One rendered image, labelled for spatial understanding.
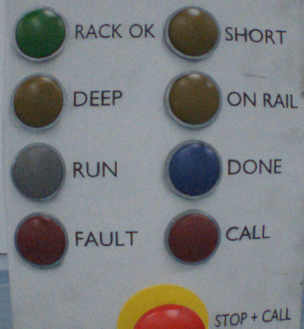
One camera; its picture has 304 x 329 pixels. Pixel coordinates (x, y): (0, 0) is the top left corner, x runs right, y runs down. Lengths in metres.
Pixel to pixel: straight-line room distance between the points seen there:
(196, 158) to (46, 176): 0.08
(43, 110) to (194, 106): 0.08
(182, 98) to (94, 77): 0.05
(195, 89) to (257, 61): 0.04
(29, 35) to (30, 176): 0.07
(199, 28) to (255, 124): 0.06
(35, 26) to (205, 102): 0.10
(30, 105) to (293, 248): 0.17
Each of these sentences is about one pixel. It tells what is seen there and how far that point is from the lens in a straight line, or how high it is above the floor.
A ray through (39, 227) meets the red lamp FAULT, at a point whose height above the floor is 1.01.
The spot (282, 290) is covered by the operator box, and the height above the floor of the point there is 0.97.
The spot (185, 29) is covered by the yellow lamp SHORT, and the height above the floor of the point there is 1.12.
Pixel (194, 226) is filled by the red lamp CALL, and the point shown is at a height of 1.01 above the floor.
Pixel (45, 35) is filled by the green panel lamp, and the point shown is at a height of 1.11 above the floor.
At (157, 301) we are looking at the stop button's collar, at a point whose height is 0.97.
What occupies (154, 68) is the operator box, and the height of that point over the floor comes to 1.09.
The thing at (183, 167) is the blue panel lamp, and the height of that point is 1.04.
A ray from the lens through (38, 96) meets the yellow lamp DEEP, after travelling 0.33.
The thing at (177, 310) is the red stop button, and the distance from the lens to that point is 0.34.
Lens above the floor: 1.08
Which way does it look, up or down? 7 degrees down
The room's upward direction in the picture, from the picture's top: straight up
